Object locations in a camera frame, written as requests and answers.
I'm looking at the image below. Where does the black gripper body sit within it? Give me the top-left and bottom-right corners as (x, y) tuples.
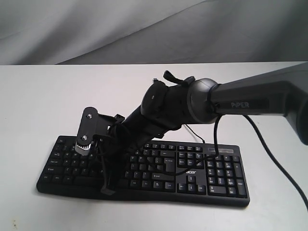
(93, 120), (147, 173)

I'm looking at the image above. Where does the black acer keyboard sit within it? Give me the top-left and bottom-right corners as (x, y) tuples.
(36, 136), (250, 207)

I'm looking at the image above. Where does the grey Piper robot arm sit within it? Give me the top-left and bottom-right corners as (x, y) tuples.
(99, 63), (308, 195)

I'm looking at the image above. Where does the white backdrop cloth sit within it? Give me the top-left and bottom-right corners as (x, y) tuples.
(0, 0), (308, 65)

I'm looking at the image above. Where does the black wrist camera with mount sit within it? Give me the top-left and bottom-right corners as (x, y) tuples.
(75, 107), (125, 156)

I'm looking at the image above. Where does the black keyboard USB cable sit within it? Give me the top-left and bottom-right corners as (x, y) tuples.
(153, 77), (205, 145)

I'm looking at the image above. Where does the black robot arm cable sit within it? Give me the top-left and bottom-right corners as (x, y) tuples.
(149, 105), (308, 207)

